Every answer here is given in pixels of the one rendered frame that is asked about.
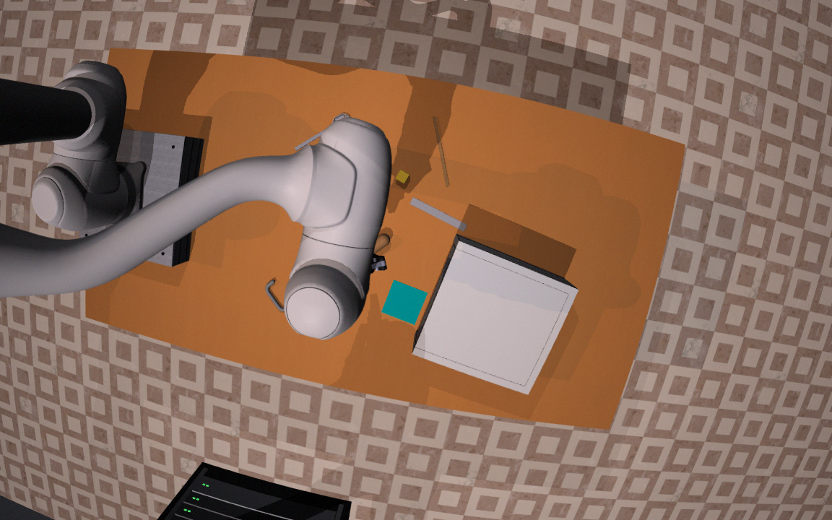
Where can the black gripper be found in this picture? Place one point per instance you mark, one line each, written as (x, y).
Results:
(378, 263)

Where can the grey spoon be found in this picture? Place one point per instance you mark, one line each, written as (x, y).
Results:
(319, 134)

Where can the grey flat bar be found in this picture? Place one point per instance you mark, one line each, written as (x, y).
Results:
(437, 213)

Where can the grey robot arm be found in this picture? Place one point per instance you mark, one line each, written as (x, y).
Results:
(337, 189)

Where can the teal square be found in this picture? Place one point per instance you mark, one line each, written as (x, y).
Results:
(404, 302)

